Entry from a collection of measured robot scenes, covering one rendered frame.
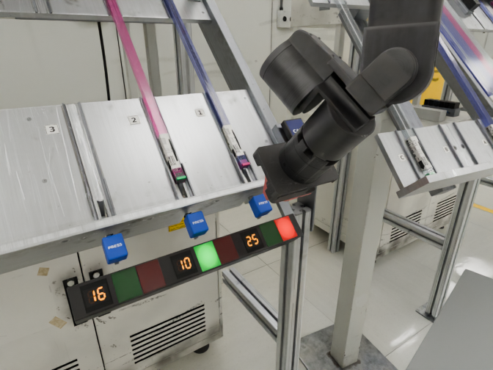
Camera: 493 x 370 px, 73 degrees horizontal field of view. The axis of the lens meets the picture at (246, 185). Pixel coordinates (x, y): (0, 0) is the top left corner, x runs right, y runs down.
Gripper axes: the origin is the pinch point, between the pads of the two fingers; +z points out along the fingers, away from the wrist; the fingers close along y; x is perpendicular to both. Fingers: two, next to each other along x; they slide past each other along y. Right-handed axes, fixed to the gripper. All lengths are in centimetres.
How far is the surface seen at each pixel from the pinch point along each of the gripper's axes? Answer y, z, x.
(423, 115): -119, 39, -28
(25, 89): 29, 141, -141
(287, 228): -3.8, 4.9, 5.0
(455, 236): -81, 32, 21
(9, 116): 29.5, 3.9, -20.7
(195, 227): 11.4, 2.7, 1.2
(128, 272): 20.8, 4.7, 3.7
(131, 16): 8.3, 4.1, -40.1
